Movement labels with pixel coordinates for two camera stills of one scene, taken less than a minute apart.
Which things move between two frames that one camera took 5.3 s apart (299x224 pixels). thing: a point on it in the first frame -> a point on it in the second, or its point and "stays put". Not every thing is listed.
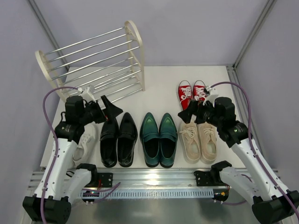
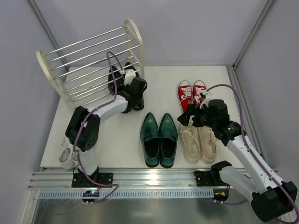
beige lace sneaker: [189, 142] stays put
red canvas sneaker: [199, 94] stays put
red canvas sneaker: [185, 93] stays put
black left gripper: [100, 112] -> [134, 97]
